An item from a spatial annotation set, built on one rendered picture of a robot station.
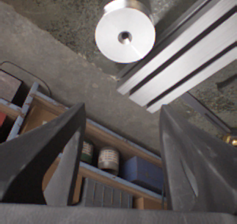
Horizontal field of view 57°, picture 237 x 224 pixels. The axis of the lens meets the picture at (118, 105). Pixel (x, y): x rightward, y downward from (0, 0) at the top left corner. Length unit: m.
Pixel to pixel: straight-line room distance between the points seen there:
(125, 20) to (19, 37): 1.23
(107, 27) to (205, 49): 0.10
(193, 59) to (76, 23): 0.12
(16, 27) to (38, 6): 1.12
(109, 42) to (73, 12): 0.06
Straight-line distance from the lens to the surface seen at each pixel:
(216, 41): 0.22
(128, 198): 1.67
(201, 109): 0.32
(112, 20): 0.18
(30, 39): 1.37
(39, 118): 1.50
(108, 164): 1.71
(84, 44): 0.25
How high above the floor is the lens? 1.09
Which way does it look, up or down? 44 degrees down
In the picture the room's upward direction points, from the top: 177 degrees counter-clockwise
